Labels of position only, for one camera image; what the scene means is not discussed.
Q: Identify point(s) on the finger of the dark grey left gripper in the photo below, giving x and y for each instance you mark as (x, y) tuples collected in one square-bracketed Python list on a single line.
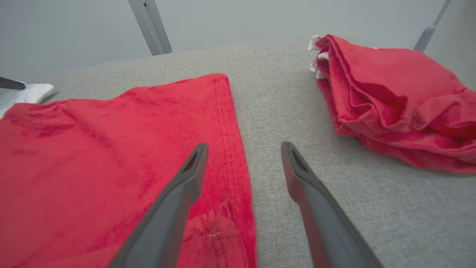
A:
[(11, 83)]

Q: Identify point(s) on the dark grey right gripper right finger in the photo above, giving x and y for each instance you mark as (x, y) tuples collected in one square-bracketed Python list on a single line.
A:
[(327, 230)]

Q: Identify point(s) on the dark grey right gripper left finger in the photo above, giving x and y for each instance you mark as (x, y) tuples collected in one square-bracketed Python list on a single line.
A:
[(163, 230)]

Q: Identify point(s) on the red white striped garment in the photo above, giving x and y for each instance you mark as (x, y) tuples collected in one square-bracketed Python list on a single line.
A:
[(93, 149)]

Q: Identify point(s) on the red shirt with white trim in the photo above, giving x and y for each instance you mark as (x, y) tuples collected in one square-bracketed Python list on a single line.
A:
[(390, 93)]

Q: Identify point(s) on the grey fabric sofa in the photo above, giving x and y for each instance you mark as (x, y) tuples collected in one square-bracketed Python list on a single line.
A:
[(279, 111)]

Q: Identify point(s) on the grey slanted support leg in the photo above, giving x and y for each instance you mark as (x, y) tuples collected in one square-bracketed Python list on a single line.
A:
[(424, 39)]

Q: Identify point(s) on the grey metal partition post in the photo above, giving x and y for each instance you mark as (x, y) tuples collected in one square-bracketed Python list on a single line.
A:
[(148, 26)]

